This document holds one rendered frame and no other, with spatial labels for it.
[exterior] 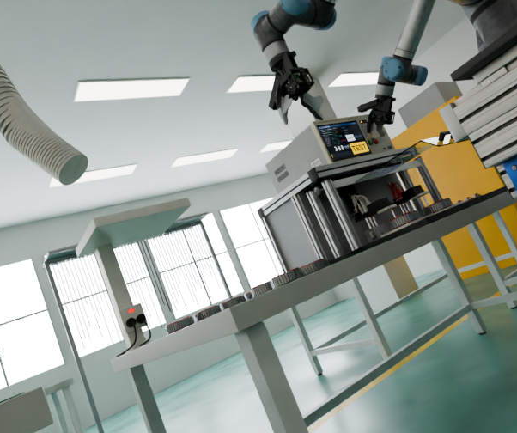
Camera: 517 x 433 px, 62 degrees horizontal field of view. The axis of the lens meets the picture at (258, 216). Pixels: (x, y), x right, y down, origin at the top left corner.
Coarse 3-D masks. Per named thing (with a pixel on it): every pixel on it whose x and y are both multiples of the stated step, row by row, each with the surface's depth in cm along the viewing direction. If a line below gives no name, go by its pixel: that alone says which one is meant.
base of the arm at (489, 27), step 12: (492, 0) 93; (504, 0) 92; (516, 0) 91; (480, 12) 95; (492, 12) 93; (504, 12) 91; (516, 12) 91; (480, 24) 96; (492, 24) 93; (504, 24) 91; (516, 24) 89; (480, 36) 98; (492, 36) 93; (480, 48) 97
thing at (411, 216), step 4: (408, 212) 160; (412, 212) 160; (416, 212) 161; (400, 216) 160; (404, 216) 159; (408, 216) 159; (412, 216) 159; (416, 216) 160; (392, 220) 161; (396, 220) 161; (400, 220) 159; (404, 220) 159; (408, 220) 159; (412, 220) 159; (392, 224) 162; (396, 224) 161; (400, 224) 160; (392, 228) 163; (396, 228) 162
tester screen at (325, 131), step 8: (320, 128) 179; (328, 128) 182; (336, 128) 185; (344, 128) 188; (352, 128) 190; (328, 136) 180; (336, 136) 183; (344, 136) 186; (328, 144) 178; (336, 144) 181; (344, 144) 183; (336, 152) 179; (352, 152) 184; (368, 152) 190
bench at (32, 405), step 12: (24, 396) 56; (36, 396) 56; (0, 408) 54; (12, 408) 54; (24, 408) 55; (36, 408) 56; (48, 408) 56; (0, 420) 53; (12, 420) 54; (24, 420) 55; (36, 420) 55; (48, 420) 56; (0, 432) 53; (12, 432) 54; (24, 432) 54
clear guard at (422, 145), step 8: (448, 136) 182; (416, 144) 174; (424, 144) 182; (432, 144) 169; (440, 144) 168; (408, 152) 184; (416, 152) 191; (392, 160) 186; (400, 160) 194; (408, 160) 202; (376, 168) 192
